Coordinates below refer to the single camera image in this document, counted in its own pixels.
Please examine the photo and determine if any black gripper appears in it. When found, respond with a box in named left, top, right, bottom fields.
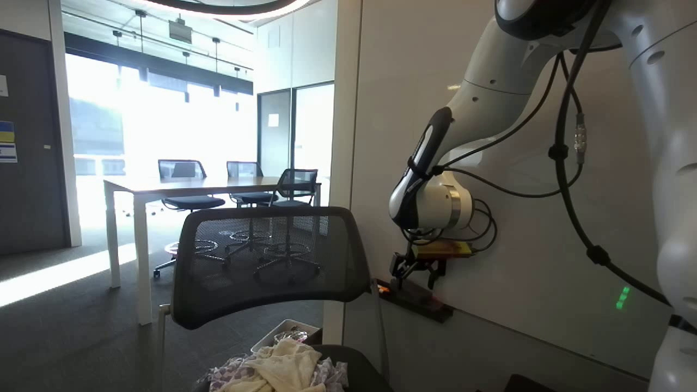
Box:
left=389, top=253, right=447, bottom=291

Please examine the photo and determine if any black whiteboard eraser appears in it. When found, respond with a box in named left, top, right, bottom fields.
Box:
left=397, top=282, right=443, bottom=311

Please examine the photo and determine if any large whiteboard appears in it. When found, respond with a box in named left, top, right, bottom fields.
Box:
left=349, top=0, right=666, bottom=392

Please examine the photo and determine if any dark marker tray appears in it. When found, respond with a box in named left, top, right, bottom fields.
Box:
left=374, top=279, right=454, bottom=323

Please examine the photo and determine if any black chair behind table right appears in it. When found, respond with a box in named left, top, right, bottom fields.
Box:
left=275, top=168, right=320, bottom=206

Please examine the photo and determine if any black chair behind table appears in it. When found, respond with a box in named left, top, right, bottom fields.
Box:
left=152, top=159, right=224, bottom=279
left=227, top=160, right=276, bottom=206
left=275, top=168, right=320, bottom=206

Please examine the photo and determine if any crumpled white cloth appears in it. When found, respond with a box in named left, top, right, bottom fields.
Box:
left=207, top=337, right=349, bottom=392

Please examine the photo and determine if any black mesh office chair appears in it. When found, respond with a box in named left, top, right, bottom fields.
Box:
left=158, top=206, right=395, bottom=392

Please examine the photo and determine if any black chair behind table middle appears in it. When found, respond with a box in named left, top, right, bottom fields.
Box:
left=227, top=160, right=276, bottom=206

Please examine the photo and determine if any black chair behind table left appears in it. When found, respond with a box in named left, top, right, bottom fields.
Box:
left=152, top=159, right=224, bottom=279

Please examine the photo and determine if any white meeting table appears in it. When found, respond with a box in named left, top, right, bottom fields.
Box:
left=103, top=174, right=322, bottom=326

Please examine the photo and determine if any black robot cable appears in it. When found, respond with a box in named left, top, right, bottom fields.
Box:
left=405, top=0, right=697, bottom=336

